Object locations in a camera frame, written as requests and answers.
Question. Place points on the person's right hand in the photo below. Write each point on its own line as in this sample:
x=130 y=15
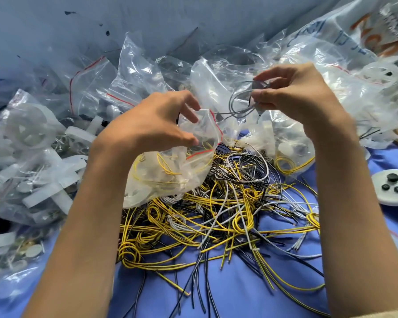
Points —
x=298 y=95

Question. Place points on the person's left hand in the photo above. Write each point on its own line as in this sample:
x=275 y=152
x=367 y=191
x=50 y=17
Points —
x=142 y=124

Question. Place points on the person's left middle finger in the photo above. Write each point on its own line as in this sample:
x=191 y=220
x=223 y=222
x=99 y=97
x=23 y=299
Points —
x=187 y=96

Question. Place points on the person's right thumb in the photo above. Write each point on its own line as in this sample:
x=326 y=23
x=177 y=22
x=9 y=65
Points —
x=267 y=98

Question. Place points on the person's left thumb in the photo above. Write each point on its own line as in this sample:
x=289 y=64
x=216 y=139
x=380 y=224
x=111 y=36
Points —
x=180 y=138

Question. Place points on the clear red-strip zip bag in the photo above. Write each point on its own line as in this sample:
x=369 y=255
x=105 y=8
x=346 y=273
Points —
x=172 y=175

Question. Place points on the person's right forearm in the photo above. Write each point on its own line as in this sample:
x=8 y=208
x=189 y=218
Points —
x=351 y=211

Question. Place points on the person's left forearm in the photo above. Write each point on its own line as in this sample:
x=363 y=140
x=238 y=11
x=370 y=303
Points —
x=83 y=228

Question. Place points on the heap of clear plastic bags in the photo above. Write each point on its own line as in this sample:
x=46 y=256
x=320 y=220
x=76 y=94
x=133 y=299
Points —
x=219 y=79

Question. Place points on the grey-blue stained fabric sheet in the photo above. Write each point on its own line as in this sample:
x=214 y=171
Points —
x=119 y=26

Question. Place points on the large white printed plastic sack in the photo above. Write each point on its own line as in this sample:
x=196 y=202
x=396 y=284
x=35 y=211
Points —
x=361 y=26

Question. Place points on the heap of white-part filled bags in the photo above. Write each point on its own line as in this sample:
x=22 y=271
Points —
x=30 y=168

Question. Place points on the white controller with black buttons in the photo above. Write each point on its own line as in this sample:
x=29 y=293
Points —
x=393 y=188

